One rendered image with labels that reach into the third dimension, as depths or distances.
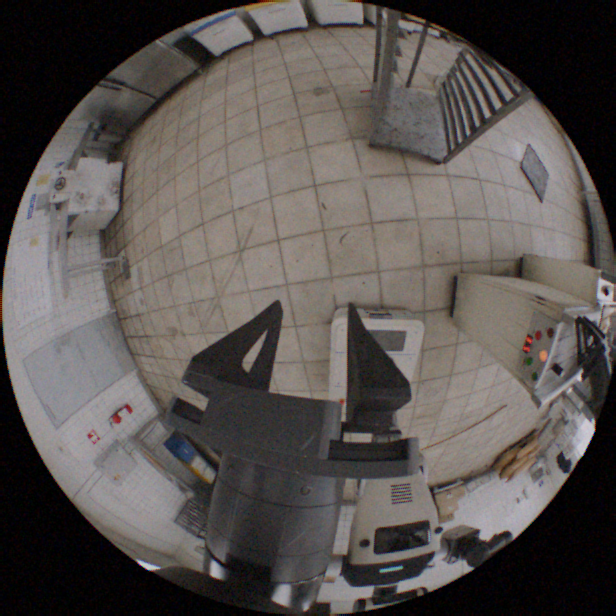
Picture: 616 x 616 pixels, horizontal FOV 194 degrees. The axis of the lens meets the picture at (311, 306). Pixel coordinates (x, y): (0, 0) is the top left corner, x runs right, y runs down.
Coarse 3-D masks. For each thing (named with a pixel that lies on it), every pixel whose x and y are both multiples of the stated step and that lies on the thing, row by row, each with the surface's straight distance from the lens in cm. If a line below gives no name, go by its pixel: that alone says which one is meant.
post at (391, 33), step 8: (392, 16) 72; (392, 24) 73; (392, 32) 75; (392, 40) 76; (384, 48) 79; (392, 48) 78; (384, 56) 80; (392, 56) 79; (384, 64) 82; (384, 72) 84; (384, 80) 87; (384, 88) 89; (384, 96) 93; (376, 104) 98; (376, 112) 101; (376, 120) 105; (376, 128) 110
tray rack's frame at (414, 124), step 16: (416, 64) 154; (400, 96) 155; (416, 96) 162; (432, 96) 171; (400, 112) 142; (416, 112) 147; (432, 112) 155; (384, 128) 128; (400, 128) 132; (416, 128) 136; (432, 128) 143; (384, 144) 122; (400, 144) 124; (416, 144) 128; (432, 144) 134
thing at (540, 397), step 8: (576, 368) 130; (568, 376) 115; (576, 376) 124; (552, 384) 98; (560, 384) 103; (568, 384) 112; (536, 392) 86; (544, 392) 89; (552, 392) 93; (536, 400) 84; (544, 400) 85
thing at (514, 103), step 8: (528, 96) 90; (512, 104) 92; (520, 104) 92; (504, 112) 95; (488, 120) 101; (496, 120) 99; (480, 128) 104; (488, 128) 103; (472, 136) 109; (464, 144) 114; (456, 152) 121; (448, 160) 129
